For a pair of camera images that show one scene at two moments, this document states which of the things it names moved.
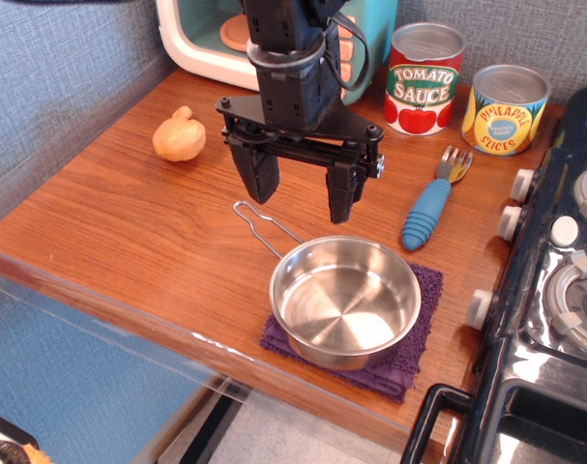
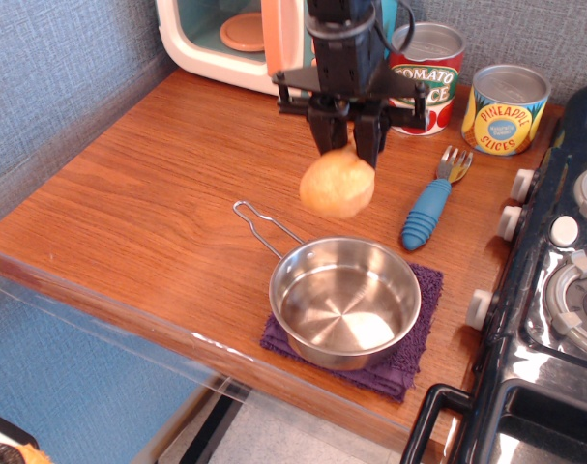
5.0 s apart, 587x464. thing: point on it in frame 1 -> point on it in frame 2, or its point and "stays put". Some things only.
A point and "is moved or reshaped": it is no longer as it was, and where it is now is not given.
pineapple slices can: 506,109 stays put
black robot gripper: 300,112 -> 348,69
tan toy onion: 179,137 is moved or reshaped
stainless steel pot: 343,302 stays put
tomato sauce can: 423,78 stays put
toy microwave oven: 208,40 stays put
